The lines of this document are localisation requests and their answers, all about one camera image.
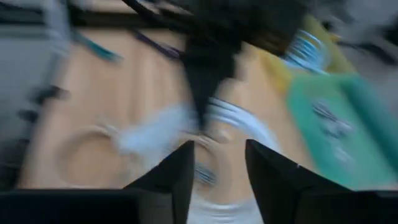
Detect black white braided cable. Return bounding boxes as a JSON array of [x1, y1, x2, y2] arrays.
[[310, 98, 356, 163]]

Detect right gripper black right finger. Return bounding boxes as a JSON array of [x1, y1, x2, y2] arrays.
[[244, 139, 398, 224]]

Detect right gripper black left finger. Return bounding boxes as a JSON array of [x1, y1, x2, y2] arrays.
[[0, 139, 195, 224]]

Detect teal plastic bin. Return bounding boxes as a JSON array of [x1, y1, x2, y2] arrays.
[[285, 73, 398, 191]]

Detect pale lavender cable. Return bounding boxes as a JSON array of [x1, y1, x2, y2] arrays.
[[282, 30, 328, 76]]

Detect thin white charger cable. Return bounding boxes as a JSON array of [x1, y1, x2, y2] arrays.
[[186, 195, 265, 224]]

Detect thick white cable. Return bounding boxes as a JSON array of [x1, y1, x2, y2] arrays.
[[113, 98, 282, 158]]

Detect black aluminium table frame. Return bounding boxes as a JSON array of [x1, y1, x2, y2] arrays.
[[67, 7, 187, 30]]

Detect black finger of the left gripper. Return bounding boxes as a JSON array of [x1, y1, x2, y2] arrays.
[[182, 45, 241, 129]]

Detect yellow plastic bin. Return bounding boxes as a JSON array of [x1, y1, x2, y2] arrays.
[[257, 14, 357, 95]]

